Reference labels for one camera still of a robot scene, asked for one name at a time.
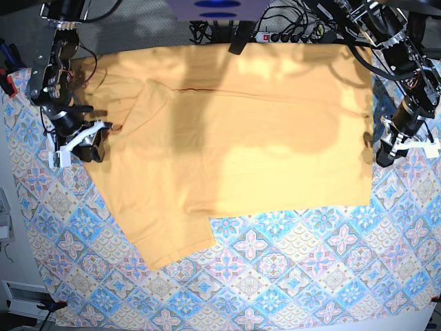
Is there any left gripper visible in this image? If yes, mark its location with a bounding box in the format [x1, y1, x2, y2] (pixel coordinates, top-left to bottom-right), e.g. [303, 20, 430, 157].
[376, 99, 431, 168]

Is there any blue handled tool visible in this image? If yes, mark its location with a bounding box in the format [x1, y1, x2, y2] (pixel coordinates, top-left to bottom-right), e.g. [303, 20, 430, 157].
[1, 39, 26, 71]

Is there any white box left lower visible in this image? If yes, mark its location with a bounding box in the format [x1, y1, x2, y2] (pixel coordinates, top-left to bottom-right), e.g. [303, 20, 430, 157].
[1, 280, 52, 321]

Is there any grey camera mount plate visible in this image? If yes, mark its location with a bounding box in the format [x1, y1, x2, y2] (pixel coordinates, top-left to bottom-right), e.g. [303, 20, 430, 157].
[166, 0, 270, 21]

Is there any patterned blue tablecloth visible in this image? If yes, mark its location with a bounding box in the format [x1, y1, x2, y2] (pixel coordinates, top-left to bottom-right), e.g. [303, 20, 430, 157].
[1, 54, 441, 328]

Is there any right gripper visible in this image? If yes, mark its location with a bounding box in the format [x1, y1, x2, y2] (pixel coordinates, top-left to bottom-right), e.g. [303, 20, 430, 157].
[48, 110, 105, 163]

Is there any black mount post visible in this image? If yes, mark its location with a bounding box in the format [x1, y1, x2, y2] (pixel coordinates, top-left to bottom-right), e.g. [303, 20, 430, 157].
[229, 21, 256, 55]

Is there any white power strip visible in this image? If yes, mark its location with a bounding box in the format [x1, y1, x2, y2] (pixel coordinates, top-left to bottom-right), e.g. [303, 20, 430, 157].
[254, 32, 322, 43]

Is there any red clamp left upper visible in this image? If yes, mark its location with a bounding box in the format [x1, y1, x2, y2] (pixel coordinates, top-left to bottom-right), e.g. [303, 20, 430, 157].
[0, 68, 17, 98]

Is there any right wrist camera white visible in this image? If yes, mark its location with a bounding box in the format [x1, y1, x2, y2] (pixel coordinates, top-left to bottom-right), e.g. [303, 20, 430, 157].
[48, 150, 72, 169]

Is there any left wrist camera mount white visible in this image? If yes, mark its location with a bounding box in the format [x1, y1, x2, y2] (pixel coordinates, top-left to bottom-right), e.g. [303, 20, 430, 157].
[396, 139, 440, 159]

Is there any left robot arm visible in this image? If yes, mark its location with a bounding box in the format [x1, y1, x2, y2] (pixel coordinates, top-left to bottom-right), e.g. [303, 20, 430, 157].
[338, 1, 440, 168]

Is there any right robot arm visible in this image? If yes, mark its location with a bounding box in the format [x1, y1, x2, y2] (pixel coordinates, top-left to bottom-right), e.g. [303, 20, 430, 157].
[26, 1, 112, 168]

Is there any yellow T-shirt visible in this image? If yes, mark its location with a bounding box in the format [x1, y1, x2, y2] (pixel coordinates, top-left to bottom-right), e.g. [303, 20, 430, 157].
[72, 43, 373, 270]

